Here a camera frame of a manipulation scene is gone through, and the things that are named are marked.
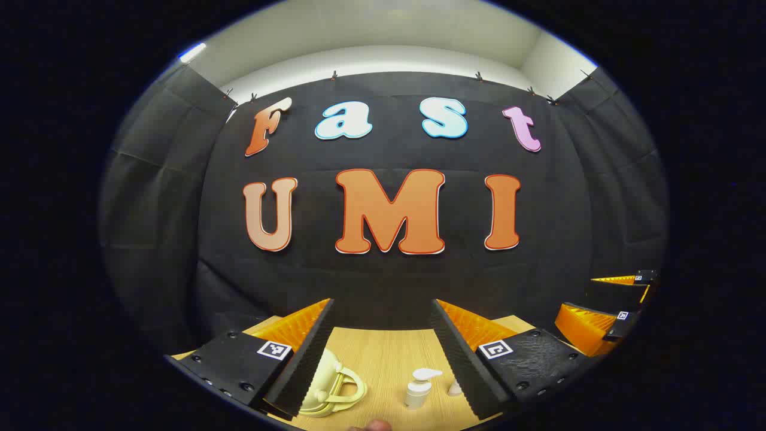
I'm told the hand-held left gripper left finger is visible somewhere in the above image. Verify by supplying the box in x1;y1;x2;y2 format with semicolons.
165;298;336;420

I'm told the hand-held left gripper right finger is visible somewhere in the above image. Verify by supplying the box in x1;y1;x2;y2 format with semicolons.
430;298;599;421

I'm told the small pale yellow suitcase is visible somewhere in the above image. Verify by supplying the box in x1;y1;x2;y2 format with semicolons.
297;347;367;418

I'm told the white pump bottle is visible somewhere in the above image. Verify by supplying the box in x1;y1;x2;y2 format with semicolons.
405;368;443;410

